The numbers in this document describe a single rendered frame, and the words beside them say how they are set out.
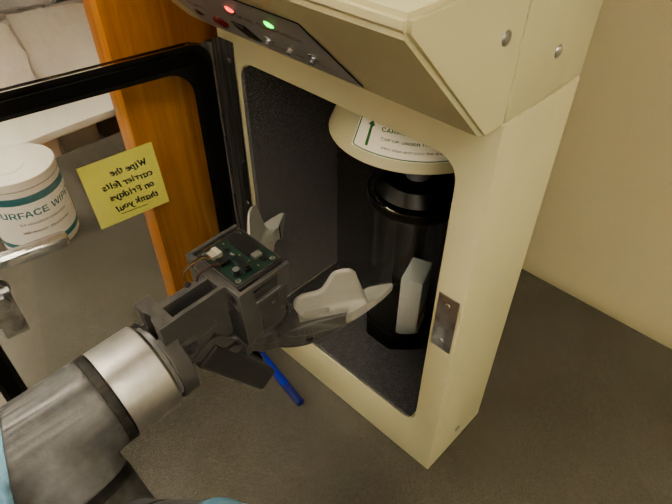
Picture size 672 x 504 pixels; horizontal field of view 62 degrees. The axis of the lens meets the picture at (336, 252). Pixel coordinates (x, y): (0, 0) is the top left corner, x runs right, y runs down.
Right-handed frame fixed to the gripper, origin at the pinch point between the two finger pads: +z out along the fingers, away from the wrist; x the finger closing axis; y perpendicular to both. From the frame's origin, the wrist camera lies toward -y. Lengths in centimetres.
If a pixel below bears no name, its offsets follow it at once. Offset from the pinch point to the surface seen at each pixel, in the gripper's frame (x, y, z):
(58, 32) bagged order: 116, -15, 21
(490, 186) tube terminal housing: -13.9, 13.7, 2.4
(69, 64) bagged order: 115, -22, 20
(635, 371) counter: -26, -30, 33
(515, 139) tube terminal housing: -14.0, 16.6, 4.7
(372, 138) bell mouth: -0.9, 11.5, 4.3
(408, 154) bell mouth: -4.3, 10.8, 5.2
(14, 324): 19.5, -4.2, -26.2
